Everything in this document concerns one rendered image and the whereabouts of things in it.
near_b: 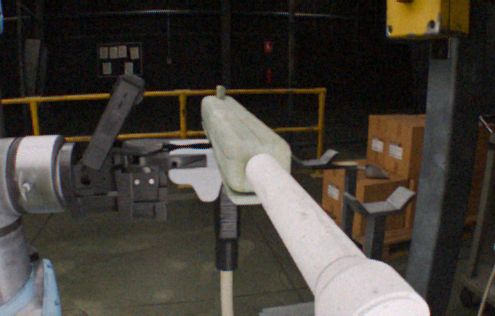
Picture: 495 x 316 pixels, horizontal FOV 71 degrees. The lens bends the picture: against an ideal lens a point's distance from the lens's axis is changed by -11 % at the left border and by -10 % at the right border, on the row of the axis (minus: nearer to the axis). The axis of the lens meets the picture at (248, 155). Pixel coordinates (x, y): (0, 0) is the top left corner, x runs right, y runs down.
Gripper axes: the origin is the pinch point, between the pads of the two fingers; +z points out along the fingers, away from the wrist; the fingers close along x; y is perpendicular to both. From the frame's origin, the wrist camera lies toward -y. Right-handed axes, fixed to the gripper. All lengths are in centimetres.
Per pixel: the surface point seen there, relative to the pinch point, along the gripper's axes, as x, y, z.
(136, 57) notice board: -1034, -23, -91
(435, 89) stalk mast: -1.8, -7.2, 29.4
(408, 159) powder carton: -169, 52, 148
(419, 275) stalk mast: 0.2, 21.9, 29.6
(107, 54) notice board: -1034, -34, -169
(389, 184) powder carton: -166, 67, 133
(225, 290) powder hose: 0.0, 19.5, -1.5
